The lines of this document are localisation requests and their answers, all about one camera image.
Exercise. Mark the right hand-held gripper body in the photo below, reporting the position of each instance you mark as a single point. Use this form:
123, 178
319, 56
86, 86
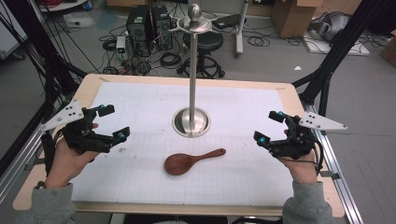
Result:
295, 144

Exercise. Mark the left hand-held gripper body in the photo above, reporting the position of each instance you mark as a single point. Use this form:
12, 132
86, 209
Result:
76, 137

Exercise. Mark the brown wooden spoon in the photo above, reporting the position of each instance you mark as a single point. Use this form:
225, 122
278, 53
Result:
182, 163

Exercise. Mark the steel utensil stand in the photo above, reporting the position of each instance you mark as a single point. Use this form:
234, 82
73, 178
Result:
193, 93

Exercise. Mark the person's right hand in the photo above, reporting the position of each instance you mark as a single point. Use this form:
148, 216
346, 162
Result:
302, 171

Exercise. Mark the person's left hand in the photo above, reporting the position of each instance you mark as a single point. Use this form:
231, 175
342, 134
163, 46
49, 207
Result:
65, 166

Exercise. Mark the white paper scrap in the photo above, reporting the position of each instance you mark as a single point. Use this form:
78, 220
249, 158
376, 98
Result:
298, 68

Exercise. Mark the white grid mat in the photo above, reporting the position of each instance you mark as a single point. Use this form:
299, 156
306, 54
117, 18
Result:
155, 174

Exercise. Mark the wrist watch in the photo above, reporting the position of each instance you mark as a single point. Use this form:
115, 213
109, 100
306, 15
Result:
40, 185

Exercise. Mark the small white power box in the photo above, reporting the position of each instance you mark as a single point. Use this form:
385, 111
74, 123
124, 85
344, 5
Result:
120, 45

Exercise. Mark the black computer tower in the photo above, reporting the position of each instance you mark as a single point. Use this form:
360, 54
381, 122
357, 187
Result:
162, 26
138, 29

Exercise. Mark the white flat board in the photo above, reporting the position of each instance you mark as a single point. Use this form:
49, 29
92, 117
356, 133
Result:
339, 48

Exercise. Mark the large cardboard box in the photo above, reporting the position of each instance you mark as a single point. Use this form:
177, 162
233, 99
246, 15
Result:
291, 18

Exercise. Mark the black round stool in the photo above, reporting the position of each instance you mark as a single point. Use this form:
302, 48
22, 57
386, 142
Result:
205, 45

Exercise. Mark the grey bag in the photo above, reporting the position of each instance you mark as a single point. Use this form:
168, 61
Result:
331, 26

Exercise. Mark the black flat case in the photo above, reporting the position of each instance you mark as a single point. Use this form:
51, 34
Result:
229, 21

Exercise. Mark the small cardboard box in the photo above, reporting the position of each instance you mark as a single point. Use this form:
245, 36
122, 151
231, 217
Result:
389, 51

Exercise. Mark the aluminium frame rail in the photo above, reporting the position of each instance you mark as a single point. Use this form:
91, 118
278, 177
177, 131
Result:
342, 186
15, 174

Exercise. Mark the white stand post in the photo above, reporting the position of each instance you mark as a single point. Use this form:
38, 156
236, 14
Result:
240, 28

